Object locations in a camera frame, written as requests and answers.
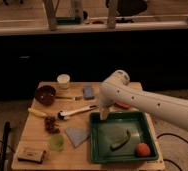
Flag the dark red bowl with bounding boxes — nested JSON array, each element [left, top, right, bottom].
[[34, 85, 56, 106]]

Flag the grey blue cloth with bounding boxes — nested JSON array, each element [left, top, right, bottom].
[[65, 127, 90, 148]]

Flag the yellow banana toy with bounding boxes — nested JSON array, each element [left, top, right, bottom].
[[28, 108, 48, 118]]

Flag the white handled black brush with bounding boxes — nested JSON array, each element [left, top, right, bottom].
[[57, 105, 97, 120]]

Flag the black stand pole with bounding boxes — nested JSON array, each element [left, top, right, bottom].
[[0, 122, 11, 171]]

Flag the black floor cable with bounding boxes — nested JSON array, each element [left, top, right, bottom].
[[156, 132, 188, 171]]

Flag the orange plastic bowl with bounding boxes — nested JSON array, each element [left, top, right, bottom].
[[116, 102, 131, 109]]

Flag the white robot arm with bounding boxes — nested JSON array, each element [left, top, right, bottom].
[[99, 70, 188, 131]]

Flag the fork with dark handle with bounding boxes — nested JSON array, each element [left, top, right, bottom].
[[55, 96, 82, 101]]

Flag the white plastic cup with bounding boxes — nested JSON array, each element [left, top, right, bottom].
[[57, 74, 70, 89]]

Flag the green plastic cup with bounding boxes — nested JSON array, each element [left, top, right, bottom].
[[49, 134, 64, 151]]

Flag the blue sponge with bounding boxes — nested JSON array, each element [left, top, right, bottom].
[[83, 85, 94, 100]]

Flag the brown grape bunch toy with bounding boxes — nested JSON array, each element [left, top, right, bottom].
[[44, 117, 60, 134]]

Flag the brown wooden block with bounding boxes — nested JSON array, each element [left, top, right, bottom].
[[17, 147, 46, 164]]

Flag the orange ball toy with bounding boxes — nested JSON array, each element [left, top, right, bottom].
[[136, 143, 151, 157]]

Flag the green plastic tray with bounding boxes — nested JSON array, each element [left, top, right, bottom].
[[89, 111, 158, 164]]

